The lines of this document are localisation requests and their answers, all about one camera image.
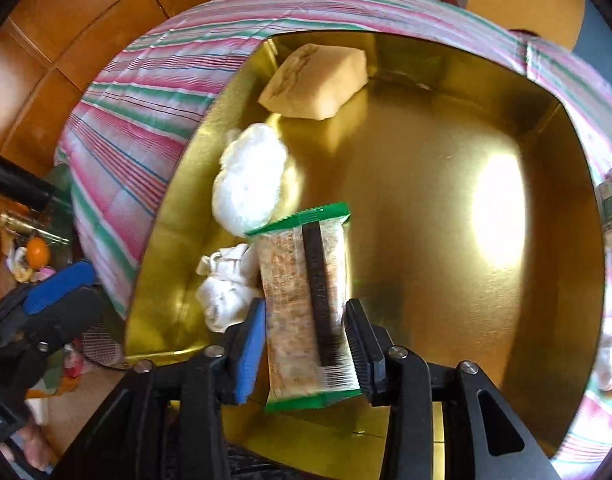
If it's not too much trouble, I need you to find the person's left hand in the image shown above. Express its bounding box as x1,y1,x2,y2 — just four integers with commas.
20,425,57,476

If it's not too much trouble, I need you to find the cracked-top sponge cake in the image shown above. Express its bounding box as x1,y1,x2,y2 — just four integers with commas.
258,44,369,122

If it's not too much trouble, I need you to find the green plastic bag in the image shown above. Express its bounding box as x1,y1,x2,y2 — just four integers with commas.
45,165,78,246

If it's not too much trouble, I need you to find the white plastic bag ball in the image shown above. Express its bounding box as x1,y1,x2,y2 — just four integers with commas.
212,122,290,235

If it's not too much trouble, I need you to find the green-edged cracker packet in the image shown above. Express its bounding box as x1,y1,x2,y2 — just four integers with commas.
245,202,363,413

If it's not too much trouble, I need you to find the white coiled cable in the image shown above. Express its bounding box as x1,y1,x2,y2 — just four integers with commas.
196,243,264,333

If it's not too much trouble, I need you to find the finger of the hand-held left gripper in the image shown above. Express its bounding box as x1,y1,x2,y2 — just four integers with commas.
13,286,105,361
0,260,97,328

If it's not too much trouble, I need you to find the gold metal tin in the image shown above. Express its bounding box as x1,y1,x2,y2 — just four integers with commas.
123,30,609,461

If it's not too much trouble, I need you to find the black pole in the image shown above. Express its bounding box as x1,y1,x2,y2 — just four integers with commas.
0,150,59,208

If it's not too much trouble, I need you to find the orange fruit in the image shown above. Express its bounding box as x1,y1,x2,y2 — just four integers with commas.
26,238,51,267

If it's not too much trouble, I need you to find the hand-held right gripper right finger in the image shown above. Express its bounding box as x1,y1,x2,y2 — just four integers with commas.
342,299,561,480

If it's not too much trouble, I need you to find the grey yellow blue chair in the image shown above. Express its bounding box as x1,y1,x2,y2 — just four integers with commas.
358,0,612,81

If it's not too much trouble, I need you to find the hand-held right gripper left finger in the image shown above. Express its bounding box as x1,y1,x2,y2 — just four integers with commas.
51,299,267,480

